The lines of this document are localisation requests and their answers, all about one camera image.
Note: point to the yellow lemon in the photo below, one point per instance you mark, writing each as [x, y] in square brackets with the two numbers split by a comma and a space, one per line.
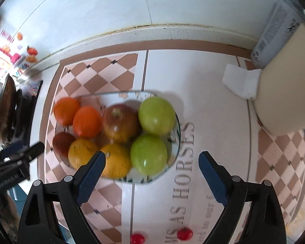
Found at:
[117, 161]
[82, 153]

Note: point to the red yellow apple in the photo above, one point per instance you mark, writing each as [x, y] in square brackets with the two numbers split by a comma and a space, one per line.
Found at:
[120, 123]

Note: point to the oval floral ceramic plate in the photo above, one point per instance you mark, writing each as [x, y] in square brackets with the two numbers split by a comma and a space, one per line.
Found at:
[109, 97]

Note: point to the red cherry tomato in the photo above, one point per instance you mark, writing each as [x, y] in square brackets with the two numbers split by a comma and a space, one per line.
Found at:
[185, 233]
[137, 239]

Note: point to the black gas stove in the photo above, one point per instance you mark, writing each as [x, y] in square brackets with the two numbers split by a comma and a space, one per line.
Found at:
[31, 94]

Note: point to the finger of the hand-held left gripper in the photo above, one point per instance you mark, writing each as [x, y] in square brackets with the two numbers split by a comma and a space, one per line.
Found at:
[11, 149]
[33, 150]

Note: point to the green apple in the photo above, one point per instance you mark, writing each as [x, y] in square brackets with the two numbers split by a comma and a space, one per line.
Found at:
[156, 114]
[148, 153]

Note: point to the dark red apple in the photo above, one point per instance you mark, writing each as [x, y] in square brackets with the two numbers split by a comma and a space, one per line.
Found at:
[62, 143]

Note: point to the brown checkered tablecloth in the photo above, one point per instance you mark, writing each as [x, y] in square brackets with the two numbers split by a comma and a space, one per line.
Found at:
[205, 94]

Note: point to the colourful wall sticker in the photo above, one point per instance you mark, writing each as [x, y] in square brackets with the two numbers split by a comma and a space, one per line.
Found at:
[10, 61]

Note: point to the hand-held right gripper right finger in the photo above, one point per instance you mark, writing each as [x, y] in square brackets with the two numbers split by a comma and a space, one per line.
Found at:
[213, 180]

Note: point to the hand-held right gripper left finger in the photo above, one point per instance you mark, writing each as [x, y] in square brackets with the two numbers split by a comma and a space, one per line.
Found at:
[91, 180]

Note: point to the cream utensil holder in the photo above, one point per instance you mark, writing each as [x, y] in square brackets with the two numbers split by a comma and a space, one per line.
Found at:
[287, 94]

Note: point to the white folded tissue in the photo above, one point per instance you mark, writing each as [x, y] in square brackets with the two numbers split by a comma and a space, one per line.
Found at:
[241, 81]

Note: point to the orange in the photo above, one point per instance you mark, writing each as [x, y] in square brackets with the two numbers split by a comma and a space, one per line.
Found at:
[66, 110]
[87, 122]

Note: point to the white printed packet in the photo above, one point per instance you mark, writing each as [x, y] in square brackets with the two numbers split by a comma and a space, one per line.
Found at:
[274, 33]

